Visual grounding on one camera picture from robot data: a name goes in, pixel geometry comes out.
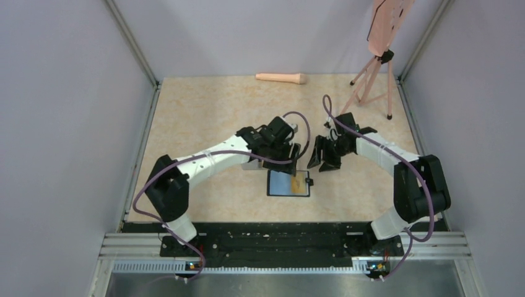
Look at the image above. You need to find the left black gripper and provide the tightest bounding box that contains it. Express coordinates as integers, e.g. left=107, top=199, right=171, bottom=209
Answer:
left=262, top=139, right=300, bottom=176

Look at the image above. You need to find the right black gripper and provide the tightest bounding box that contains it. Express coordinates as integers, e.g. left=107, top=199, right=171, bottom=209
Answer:
left=307, top=135, right=351, bottom=173

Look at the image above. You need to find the black card holder wallet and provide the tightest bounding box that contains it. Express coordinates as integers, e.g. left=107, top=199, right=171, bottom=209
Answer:
left=266, top=170, right=314, bottom=197

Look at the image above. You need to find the clear plastic card box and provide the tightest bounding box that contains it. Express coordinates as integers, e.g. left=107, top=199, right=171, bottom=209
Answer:
left=241, top=159, right=263, bottom=171

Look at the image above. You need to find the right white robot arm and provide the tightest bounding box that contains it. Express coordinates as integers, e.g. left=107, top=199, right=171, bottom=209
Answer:
left=307, top=113, right=451, bottom=255

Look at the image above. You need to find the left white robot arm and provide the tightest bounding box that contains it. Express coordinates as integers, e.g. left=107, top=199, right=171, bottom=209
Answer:
left=144, top=116, right=300, bottom=256

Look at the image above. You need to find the pink microphone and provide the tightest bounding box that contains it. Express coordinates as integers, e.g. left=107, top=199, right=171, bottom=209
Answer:
left=255, top=73, right=308, bottom=85

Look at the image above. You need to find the pink tripod stand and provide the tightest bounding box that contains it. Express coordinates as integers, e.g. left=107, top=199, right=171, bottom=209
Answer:
left=341, top=49, right=394, bottom=121

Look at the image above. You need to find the pink board on tripod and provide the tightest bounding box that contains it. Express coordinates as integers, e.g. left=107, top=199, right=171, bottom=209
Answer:
left=367, top=0, right=415, bottom=56

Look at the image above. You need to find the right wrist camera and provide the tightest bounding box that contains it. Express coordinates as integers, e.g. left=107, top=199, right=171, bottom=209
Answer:
left=324, top=119, right=339, bottom=141

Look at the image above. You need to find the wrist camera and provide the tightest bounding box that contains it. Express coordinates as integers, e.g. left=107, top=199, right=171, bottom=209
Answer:
left=324, top=119, right=339, bottom=141
left=282, top=118, right=298, bottom=133

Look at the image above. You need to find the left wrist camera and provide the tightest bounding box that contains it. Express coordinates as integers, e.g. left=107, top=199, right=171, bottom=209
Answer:
left=282, top=118, right=298, bottom=133

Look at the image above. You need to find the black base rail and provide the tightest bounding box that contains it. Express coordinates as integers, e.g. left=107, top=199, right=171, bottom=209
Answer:
left=123, top=221, right=446, bottom=272

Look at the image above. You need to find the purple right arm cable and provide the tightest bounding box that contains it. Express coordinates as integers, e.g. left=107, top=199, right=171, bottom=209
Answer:
left=321, top=94, right=436, bottom=282

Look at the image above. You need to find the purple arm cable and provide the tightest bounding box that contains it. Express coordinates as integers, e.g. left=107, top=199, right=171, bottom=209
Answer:
left=132, top=111, right=311, bottom=283
left=321, top=94, right=436, bottom=282

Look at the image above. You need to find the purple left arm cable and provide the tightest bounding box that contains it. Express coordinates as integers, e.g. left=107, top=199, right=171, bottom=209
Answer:
left=132, top=111, right=311, bottom=283

